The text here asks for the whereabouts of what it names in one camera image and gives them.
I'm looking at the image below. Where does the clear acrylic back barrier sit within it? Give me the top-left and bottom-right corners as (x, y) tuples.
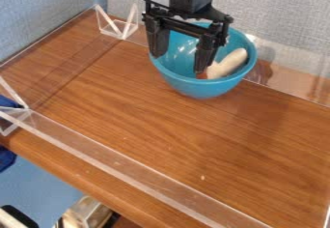
(129, 18), (330, 109)

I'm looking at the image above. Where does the clear acrylic left corner bracket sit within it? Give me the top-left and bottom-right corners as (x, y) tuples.
(0, 76), (31, 136)

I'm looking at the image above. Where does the clear acrylic front barrier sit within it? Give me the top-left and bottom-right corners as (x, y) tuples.
(0, 106), (274, 228)

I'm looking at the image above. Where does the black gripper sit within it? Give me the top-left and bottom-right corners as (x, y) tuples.
(143, 0), (234, 74)

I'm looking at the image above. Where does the clear acrylic barrier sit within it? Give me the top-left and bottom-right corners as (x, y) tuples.
(129, 18), (330, 109)
(0, 106), (274, 228)

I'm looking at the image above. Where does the clear acrylic corner bracket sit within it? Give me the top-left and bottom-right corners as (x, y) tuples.
(94, 4), (139, 41)
(0, 76), (31, 136)

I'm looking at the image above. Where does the blue bowl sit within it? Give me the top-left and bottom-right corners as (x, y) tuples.
(150, 28), (258, 99)

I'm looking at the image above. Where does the brown and white toy mushroom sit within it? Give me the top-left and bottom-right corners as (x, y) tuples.
(197, 48), (248, 79)

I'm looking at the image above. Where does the black white object bottom left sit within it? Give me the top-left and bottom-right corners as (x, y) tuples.
(0, 206), (39, 228)

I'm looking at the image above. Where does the metallic object under table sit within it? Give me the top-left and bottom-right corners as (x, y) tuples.
(54, 196), (114, 228)

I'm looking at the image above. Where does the blue object at left edge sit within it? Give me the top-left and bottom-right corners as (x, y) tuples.
(0, 95), (23, 174)

